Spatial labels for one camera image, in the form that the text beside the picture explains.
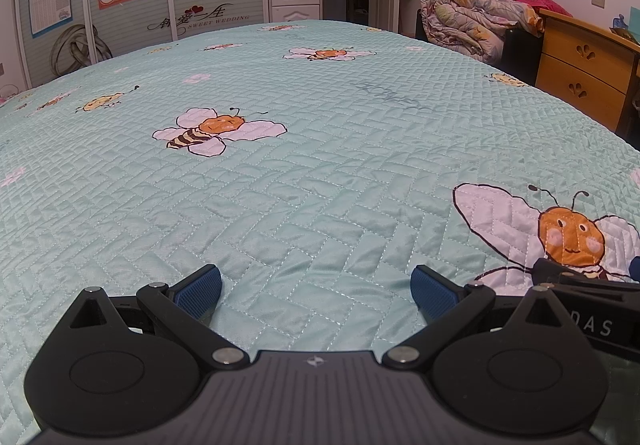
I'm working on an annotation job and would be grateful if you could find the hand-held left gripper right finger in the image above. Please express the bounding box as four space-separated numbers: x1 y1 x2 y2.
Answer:
382 265 571 369

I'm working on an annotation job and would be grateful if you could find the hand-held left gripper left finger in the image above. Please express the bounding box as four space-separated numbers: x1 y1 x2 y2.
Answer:
64 264 251 369

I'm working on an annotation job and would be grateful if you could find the bee print bedspread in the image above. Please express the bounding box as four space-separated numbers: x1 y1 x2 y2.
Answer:
0 20 640 431

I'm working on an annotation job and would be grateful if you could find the wooden nightstand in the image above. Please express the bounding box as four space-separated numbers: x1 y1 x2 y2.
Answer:
534 9 640 138

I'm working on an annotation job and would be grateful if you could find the folded floral quilt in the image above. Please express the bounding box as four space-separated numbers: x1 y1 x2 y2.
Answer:
420 0 546 64

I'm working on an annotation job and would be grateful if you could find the wardrobe with sliding doors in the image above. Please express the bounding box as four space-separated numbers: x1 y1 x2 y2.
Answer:
12 0 312 90

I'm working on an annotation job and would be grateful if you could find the blue bordered poster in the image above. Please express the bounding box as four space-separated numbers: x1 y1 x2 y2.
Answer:
27 0 72 40

